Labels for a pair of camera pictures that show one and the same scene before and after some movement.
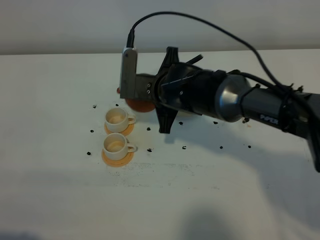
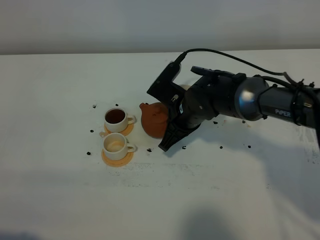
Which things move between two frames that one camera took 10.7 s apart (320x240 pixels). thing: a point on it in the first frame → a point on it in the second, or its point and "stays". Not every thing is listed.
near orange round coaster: (119, 162) stays
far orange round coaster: (127, 132) stays
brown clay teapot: (142, 105) → (154, 118)
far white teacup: (117, 119) stays
